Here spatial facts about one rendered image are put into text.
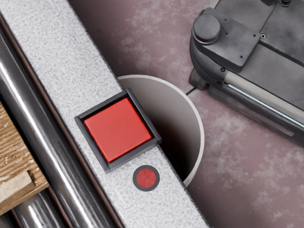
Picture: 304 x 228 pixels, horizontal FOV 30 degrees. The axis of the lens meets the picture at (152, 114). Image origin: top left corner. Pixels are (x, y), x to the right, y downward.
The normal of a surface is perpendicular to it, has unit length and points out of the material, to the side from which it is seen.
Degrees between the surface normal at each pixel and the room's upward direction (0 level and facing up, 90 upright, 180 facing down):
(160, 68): 0
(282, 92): 0
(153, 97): 87
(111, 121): 0
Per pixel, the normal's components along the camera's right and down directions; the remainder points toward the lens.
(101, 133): 0.01, -0.34
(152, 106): -0.29, 0.88
